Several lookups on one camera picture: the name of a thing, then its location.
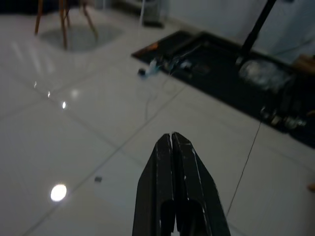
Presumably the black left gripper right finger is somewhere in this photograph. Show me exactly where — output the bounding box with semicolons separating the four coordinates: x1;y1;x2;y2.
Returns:
171;132;231;236

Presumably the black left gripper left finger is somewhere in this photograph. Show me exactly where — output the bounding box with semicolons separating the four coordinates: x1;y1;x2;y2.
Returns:
132;133;177;236

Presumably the clear plastic bottle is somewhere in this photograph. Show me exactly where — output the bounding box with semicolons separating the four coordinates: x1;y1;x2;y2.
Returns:
138;59;160;79

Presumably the black stand pole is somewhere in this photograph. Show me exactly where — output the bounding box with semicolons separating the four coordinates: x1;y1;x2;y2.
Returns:
235;0;278;66

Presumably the clear plastic bag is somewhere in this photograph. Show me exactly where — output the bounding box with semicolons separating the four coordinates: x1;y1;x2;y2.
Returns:
238;59;293;91

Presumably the black floor mat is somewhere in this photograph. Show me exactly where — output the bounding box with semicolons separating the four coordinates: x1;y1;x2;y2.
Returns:
131;29;315;150

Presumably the wooden chair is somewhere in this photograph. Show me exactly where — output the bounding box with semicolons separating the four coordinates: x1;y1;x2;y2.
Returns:
34;0;99;50

